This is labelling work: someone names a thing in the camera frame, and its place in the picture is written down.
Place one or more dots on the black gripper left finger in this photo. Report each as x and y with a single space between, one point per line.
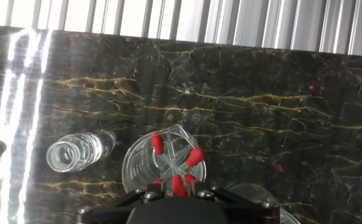
154 188

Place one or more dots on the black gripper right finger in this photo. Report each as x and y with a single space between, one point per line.
199 188

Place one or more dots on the glass dropper red bulb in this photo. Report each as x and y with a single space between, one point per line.
158 180
195 157
192 179
157 144
179 186

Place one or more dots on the glass beaker white print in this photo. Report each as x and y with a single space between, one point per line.
137 168

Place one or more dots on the small clear glass bottle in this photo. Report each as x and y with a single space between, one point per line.
74 152

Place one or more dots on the black gold veined marble mat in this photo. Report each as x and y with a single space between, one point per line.
261 124

